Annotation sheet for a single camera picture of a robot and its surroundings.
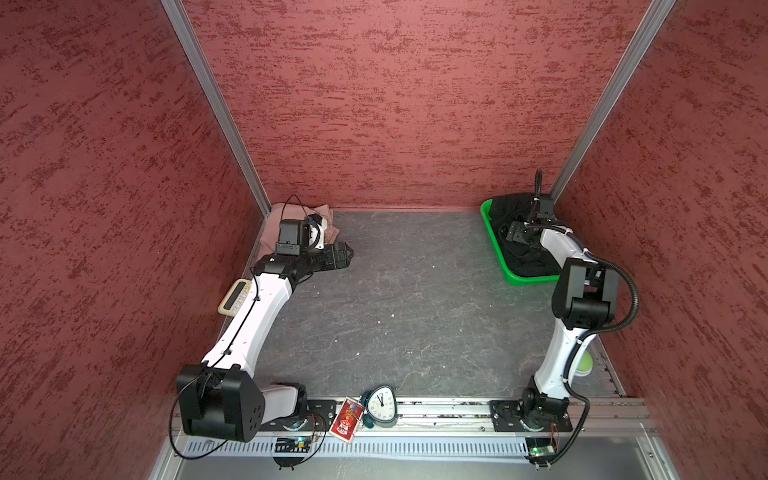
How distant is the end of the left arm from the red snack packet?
1.19ft

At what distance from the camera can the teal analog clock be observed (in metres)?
0.72

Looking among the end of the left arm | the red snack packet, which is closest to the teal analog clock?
the red snack packet

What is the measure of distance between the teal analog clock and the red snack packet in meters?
0.02

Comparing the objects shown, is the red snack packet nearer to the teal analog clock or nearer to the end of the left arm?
the teal analog clock

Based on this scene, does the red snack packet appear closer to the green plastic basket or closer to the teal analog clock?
the teal analog clock

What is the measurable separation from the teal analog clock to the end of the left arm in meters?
0.34

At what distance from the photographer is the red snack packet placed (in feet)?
2.33

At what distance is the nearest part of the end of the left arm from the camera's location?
697 millimetres
